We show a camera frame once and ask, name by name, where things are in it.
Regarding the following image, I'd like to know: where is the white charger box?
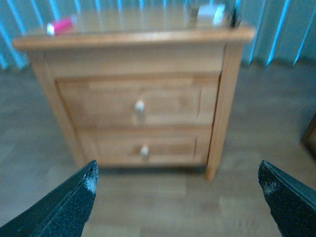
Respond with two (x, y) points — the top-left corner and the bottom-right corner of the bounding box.
(197, 3), (226, 25)

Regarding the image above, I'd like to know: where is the grey pleated curtain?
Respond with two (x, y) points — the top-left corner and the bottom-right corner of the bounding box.
(0, 0), (316, 70)

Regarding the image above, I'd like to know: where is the wooden nightstand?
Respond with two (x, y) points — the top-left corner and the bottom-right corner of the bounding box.
(12, 24), (256, 183)

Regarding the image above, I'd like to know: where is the dark furniture corner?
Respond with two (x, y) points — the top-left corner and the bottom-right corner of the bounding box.
(301, 115), (316, 158)

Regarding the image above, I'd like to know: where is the wooden drawer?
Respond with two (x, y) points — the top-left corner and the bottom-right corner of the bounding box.
(57, 74), (219, 128)
(78, 128), (211, 167)

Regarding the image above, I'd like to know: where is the pink marker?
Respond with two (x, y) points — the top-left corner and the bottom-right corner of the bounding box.
(46, 15), (77, 36)

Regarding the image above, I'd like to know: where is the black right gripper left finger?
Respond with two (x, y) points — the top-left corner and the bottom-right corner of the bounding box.
(0, 160), (99, 237)

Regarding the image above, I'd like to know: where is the drawer knob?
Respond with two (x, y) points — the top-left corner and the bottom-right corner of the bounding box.
(134, 100), (145, 113)
(139, 145), (149, 157)

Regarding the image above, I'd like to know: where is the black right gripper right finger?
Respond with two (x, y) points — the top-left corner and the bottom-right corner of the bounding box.
(258, 160), (316, 237)

